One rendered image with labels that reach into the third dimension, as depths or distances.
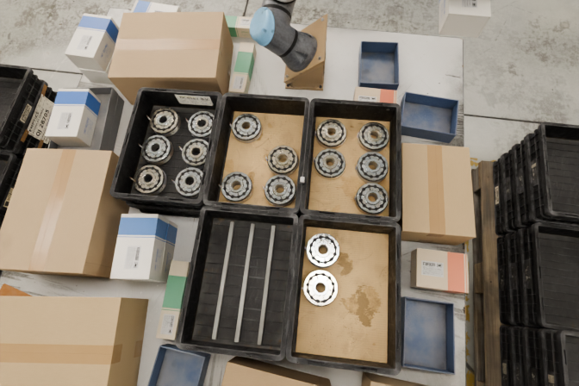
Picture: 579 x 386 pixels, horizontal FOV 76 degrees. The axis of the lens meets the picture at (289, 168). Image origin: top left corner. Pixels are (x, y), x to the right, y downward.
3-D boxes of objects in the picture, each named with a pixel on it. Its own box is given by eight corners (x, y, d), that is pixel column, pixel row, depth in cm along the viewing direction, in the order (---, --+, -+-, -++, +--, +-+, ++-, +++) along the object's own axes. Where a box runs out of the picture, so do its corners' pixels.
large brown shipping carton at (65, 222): (63, 168, 146) (27, 147, 127) (137, 171, 144) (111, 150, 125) (33, 274, 132) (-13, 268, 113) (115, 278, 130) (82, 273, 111)
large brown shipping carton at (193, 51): (131, 105, 155) (107, 77, 136) (144, 46, 165) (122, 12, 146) (227, 105, 152) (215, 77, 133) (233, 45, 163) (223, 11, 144)
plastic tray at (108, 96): (71, 94, 152) (63, 87, 147) (118, 93, 151) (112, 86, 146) (55, 155, 142) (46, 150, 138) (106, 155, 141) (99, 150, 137)
